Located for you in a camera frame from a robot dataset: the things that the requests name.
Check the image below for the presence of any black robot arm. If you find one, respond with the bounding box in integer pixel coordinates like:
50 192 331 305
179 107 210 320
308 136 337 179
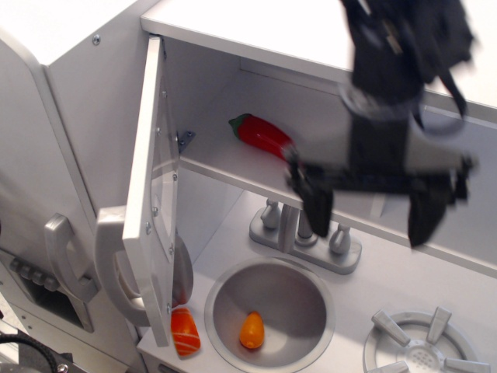
284 1 476 246

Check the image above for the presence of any orange toy fruit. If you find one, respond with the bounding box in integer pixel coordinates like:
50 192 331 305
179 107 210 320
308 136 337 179
238 312 265 350

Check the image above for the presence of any white toy fridge door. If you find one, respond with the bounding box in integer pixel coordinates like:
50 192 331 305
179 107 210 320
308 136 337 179
1 30 98 289

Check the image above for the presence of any black cable lower left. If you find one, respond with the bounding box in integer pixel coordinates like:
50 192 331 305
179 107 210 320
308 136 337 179
0 336 59 373

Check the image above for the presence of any grey ice dispenser panel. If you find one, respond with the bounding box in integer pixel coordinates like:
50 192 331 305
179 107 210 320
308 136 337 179
1 250 94 333

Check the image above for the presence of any round metal sink bowl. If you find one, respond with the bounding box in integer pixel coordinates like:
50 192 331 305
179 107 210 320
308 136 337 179
204 257 335 372

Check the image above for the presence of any white microwave door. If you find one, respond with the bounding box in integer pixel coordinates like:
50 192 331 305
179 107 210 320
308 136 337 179
123 36 179 347

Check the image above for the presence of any grey microwave door handle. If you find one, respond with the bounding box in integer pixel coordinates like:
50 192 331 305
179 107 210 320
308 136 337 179
94 206 150 327

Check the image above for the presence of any red toy chili pepper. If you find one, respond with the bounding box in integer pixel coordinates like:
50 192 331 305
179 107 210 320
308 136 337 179
228 113 294 159

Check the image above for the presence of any grey toy wall phone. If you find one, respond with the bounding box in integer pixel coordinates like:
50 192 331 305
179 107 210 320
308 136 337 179
172 232 194 308

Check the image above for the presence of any grey toy stove burner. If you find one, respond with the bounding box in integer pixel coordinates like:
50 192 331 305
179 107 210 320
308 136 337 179
363 307 492 372

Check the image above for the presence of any grey toy faucet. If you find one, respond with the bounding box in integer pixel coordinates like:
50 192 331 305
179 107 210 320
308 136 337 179
249 199 363 275

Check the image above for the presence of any white toy kitchen cabinet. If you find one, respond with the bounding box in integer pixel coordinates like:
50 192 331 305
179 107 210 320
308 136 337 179
45 1 496 372

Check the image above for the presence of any grey fridge door handle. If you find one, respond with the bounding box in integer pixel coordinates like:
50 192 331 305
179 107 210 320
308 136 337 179
43 213 98 303

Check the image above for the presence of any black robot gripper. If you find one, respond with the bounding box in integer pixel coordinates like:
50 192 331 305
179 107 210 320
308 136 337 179
285 115 472 247

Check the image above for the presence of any orange toy salmon sushi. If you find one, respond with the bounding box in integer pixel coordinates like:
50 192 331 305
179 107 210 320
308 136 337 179
171 308 201 357

